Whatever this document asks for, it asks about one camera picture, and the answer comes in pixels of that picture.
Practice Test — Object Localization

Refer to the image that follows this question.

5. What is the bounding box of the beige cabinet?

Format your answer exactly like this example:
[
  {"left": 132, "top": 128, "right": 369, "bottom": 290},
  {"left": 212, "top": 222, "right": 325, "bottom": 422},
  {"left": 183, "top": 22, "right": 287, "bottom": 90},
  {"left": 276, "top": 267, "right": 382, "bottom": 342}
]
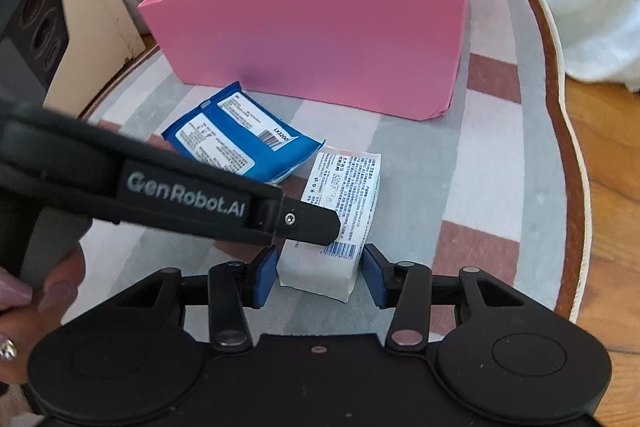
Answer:
[{"left": 44, "top": 0, "right": 147, "bottom": 118}]

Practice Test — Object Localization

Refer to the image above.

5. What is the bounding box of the white tissue pack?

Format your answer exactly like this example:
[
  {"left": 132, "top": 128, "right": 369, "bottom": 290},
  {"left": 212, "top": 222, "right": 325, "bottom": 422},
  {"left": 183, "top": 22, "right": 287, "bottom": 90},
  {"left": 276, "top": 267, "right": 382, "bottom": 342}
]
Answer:
[{"left": 276, "top": 147, "right": 383, "bottom": 304}]

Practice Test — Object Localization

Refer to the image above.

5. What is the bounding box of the person's left hand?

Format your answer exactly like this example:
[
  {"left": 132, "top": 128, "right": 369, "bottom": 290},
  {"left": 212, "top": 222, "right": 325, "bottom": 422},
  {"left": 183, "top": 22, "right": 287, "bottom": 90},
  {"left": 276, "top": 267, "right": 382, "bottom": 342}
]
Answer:
[{"left": 0, "top": 244, "right": 88, "bottom": 385}]

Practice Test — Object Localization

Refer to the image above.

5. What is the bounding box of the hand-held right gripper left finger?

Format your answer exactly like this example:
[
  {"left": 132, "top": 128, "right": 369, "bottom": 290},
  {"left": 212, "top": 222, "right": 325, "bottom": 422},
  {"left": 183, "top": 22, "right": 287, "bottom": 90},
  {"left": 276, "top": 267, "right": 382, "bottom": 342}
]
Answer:
[{"left": 107, "top": 246, "right": 279, "bottom": 353}]

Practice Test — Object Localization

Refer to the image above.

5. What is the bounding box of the pink cardboard box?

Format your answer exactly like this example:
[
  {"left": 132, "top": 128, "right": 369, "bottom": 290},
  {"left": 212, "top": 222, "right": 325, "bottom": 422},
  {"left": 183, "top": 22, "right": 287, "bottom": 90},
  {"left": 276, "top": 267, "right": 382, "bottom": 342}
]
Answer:
[{"left": 137, "top": 0, "right": 471, "bottom": 122}]

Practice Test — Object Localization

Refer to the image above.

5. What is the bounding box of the checkered rug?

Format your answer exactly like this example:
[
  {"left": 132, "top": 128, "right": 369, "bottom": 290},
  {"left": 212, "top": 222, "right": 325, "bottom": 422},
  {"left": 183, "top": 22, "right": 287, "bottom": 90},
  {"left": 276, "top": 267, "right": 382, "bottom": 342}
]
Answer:
[{"left": 77, "top": 0, "right": 588, "bottom": 343}]

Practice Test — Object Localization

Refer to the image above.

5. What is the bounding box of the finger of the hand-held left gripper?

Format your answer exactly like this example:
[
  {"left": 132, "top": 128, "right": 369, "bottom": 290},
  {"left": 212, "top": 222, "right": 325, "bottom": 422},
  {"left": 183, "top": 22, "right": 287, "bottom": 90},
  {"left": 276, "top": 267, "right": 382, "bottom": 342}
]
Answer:
[{"left": 252, "top": 198, "right": 343, "bottom": 246}]

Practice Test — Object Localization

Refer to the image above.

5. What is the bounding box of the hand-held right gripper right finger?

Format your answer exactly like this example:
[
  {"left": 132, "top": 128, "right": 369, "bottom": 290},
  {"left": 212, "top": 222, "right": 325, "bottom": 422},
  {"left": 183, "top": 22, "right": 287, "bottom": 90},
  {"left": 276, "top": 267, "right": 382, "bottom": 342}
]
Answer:
[{"left": 362, "top": 244, "right": 527, "bottom": 352}]

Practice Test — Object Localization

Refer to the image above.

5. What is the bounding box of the blue wet wipes pack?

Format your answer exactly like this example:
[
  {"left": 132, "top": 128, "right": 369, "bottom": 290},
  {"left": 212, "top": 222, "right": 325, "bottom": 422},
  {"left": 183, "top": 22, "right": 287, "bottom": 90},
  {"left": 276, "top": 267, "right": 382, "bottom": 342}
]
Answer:
[{"left": 162, "top": 82, "right": 327, "bottom": 184}]

